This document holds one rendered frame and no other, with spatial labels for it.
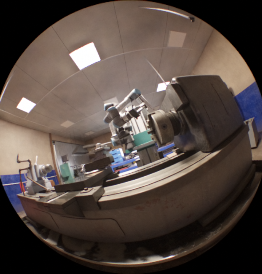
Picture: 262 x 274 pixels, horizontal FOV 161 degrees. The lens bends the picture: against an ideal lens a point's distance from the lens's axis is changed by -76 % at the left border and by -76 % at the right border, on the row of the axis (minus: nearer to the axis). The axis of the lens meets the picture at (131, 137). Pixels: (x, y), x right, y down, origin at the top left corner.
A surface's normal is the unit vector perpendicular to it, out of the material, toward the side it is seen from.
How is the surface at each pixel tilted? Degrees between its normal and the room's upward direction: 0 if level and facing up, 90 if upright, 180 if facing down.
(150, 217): 90
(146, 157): 90
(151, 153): 90
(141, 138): 90
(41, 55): 180
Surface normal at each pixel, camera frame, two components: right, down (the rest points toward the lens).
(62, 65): 0.33, 0.93
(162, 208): -0.08, -0.15
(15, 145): 0.94, -0.34
